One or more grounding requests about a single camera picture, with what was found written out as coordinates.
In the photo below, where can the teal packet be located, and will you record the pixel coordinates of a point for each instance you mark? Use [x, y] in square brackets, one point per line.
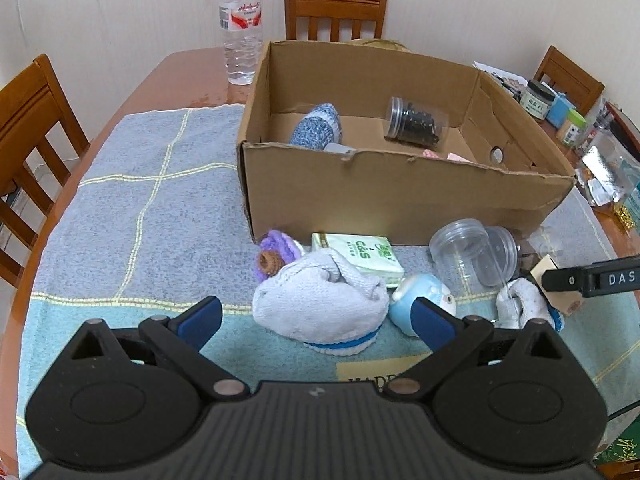
[634, 202]

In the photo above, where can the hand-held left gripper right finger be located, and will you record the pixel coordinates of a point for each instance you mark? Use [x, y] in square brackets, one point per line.
[432, 322]

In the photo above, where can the small pink carton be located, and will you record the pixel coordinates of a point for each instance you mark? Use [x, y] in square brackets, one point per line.
[450, 156]

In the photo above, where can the stack of white papers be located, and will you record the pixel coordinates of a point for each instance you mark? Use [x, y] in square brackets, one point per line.
[495, 72]

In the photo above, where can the wooden slat-back chair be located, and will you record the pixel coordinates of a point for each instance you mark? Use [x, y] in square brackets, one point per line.
[35, 125]
[335, 2]
[570, 72]

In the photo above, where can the glass jar with black lid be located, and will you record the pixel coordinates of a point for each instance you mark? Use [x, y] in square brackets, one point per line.
[537, 102]

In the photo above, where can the blue knit sock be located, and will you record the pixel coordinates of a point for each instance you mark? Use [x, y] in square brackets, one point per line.
[317, 127]

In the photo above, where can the red phone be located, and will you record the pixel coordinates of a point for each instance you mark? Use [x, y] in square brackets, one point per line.
[625, 120]

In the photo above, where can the clear plastic container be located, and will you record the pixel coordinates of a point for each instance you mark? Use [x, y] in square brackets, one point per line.
[620, 152]

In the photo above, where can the frosted plastic box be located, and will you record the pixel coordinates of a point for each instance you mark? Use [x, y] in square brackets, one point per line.
[340, 149]

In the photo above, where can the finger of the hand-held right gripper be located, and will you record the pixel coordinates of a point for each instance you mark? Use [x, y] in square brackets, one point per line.
[562, 280]

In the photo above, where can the white sock with blue band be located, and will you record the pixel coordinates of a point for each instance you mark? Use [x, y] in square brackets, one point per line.
[320, 305]

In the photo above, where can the green and white tissue pack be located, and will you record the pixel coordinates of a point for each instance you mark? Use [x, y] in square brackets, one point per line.
[365, 255]

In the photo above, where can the gold pins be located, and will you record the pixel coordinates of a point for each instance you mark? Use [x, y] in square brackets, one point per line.
[627, 216]

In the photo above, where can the white sock with blue cuff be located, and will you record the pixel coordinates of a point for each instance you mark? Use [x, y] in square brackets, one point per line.
[520, 305]

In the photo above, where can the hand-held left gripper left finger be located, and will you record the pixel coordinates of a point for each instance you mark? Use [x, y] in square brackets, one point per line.
[202, 316]

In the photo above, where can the small blue box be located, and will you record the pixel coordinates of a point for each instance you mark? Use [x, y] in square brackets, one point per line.
[562, 107]

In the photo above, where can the clear plastic water bottle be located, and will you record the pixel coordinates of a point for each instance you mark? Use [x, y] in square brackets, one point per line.
[242, 35]

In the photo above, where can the jar with green lid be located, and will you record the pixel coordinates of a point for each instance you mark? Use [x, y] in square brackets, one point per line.
[572, 130]

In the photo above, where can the green printed bag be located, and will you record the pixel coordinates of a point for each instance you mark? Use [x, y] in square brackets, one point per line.
[622, 452]

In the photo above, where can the yellow paper card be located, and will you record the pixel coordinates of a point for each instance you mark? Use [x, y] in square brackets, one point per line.
[360, 372]

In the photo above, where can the silver blister packs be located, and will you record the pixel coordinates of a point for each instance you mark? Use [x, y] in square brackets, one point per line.
[600, 175]

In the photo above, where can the cardboard box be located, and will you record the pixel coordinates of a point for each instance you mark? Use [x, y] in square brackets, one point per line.
[400, 200]

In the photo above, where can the blue round figurine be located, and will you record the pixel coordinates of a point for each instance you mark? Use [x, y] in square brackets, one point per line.
[402, 300]

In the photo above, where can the clear plastic jar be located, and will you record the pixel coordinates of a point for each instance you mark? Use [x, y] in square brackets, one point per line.
[460, 252]

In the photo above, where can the small beige carton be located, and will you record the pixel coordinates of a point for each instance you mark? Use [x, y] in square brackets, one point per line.
[567, 304]

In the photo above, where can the clear jar with dark contents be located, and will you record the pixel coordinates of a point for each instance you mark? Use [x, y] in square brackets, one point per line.
[417, 122]

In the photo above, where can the blue checked towel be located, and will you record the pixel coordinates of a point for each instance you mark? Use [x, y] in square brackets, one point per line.
[125, 220]

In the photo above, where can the purple knit doll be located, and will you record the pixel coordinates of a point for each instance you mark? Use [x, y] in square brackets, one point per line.
[275, 250]

